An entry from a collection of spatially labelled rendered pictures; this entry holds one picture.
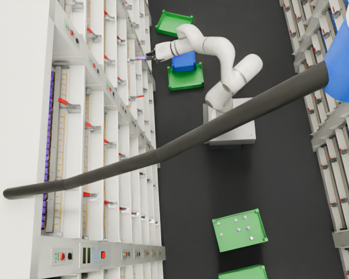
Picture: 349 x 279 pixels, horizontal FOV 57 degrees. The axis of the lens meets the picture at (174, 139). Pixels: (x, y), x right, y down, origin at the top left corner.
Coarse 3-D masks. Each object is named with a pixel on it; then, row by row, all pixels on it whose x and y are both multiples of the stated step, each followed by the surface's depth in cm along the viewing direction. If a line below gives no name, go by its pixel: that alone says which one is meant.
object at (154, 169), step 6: (156, 168) 247; (156, 174) 245; (156, 180) 244; (156, 186) 242; (156, 192) 241; (156, 198) 239; (156, 204) 238; (156, 210) 236; (156, 216) 235; (156, 222) 231; (156, 228) 232; (156, 234) 230; (156, 240) 229
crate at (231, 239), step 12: (228, 216) 207; (240, 216) 211; (252, 216) 210; (216, 228) 210; (228, 228) 209; (240, 228) 208; (252, 228) 207; (228, 240) 207; (240, 240) 206; (252, 240) 205; (264, 240) 198
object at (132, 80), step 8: (128, 40) 214; (128, 48) 212; (128, 56) 210; (128, 64) 208; (128, 72) 206; (128, 80) 204; (128, 88) 202; (136, 104) 199; (136, 112) 198; (136, 120) 192
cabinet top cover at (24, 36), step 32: (0, 0) 97; (32, 0) 95; (0, 32) 93; (32, 32) 91; (0, 64) 89; (32, 64) 88; (0, 96) 86; (32, 96) 84; (0, 128) 83; (32, 128) 81; (0, 160) 80; (32, 160) 78; (0, 192) 77; (0, 224) 74; (32, 224) 73; (0, 256) 72
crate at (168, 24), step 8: (168, 16) 310; (176, 16) 306; (184, 16) 301; (192, 16) 297; (160, 24) 308; (168, 24) 307; (176, 24) 306; (160, 32) 304; (168, 32) 300; (176, 32) 303
